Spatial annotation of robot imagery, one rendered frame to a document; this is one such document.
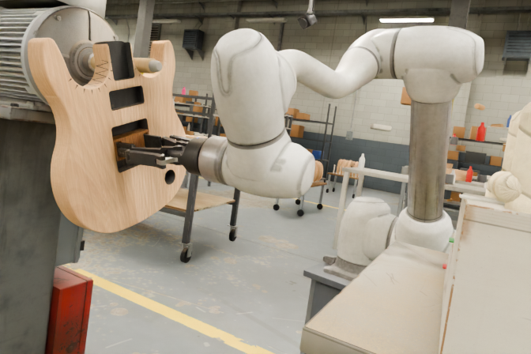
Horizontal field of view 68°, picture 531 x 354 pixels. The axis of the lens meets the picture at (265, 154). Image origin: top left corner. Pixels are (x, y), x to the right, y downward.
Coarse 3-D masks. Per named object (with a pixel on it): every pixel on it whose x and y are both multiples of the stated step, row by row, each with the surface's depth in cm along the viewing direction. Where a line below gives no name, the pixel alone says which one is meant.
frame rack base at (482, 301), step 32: (480, 224) 38; (512, 224) 37; (480, 256) 38; (512, 256) 37; (448, 288) 45; (480, 288) 38; (512, 288) 37; (448, 320) 39; (480, 320) 38; (512, 320) 37; (448, 352) 39; (480, 352) 38; (512, 352) 37
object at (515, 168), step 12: (528, 120) 38; (528, 132) 38; (516, 144) 39; (528, 144) 37; (516, 156) 38; (528, 156) 37; (516, 168) 38; (528, 168) 37; (528, 180) 37; (528, 192) 37; (516, 204) 38; (528, 204) 37
